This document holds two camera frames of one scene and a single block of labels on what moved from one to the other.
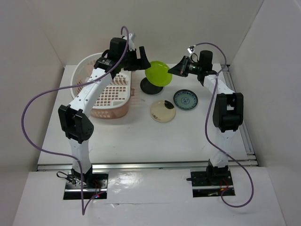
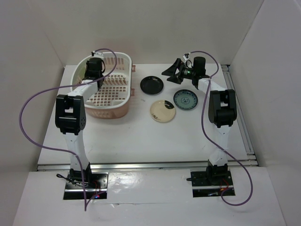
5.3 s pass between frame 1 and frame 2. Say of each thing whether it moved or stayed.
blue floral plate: stayed
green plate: moved
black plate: stayed
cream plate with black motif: stayed
